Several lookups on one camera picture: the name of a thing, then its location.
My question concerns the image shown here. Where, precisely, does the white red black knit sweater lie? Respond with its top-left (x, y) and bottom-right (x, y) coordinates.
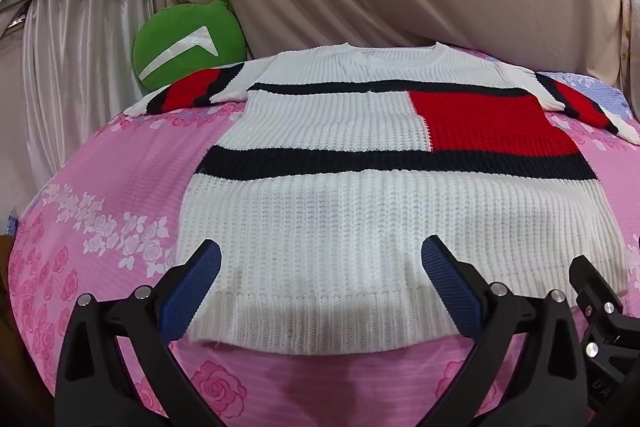
top-left (130, 44), bottom-right (639, 355)

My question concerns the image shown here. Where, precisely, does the pink floral bed sheet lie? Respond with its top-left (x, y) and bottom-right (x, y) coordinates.
top-left (9, 102), bottom-right (639, 426)

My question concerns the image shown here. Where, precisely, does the green round plush pillow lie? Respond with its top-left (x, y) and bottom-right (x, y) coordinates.
top-left (132, 0), bottom-right (247, 91)

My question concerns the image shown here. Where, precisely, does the white satin curtain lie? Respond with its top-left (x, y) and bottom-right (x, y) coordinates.
top-left (1, 0), bottom-right (153, 217)

